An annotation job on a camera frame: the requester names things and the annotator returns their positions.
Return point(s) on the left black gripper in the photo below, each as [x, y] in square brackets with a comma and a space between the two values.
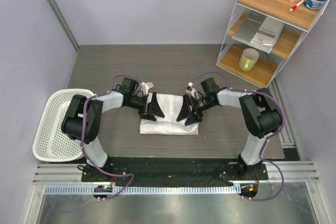
[153, 108]

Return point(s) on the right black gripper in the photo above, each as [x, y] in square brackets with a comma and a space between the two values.
[185, 111]

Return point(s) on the white long sleeve shirt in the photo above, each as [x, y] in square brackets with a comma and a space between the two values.
[171, 106]

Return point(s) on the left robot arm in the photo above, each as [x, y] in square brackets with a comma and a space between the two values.
[83, 118]

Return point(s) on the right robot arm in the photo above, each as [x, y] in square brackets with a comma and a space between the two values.
[263, 115]

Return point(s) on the light grey booklet stack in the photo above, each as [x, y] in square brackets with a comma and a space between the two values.
[267, 35]

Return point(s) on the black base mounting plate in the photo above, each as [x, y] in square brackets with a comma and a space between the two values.
[173, 172]

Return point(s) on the pale yellow cup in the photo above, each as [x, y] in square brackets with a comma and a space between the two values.
[248, 59]

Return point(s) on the white perforated plastic basket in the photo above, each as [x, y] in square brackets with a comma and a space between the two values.
[50, 143]

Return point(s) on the red white marker pen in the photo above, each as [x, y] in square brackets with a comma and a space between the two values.
[292, 9]

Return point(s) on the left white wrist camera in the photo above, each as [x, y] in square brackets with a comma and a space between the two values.
[145, 87]

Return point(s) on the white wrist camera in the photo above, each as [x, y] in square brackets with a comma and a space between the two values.
[145, 87]
[191, 91]

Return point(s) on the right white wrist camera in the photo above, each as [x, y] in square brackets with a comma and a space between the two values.
[191, 91]

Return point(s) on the slotted grey cable duct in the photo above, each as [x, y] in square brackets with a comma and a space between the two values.
[103, 189]

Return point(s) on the white wire wooden shelf rack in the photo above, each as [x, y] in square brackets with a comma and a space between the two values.
[297, 26]

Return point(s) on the grey wall corner strip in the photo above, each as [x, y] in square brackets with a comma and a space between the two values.
[59, 16]

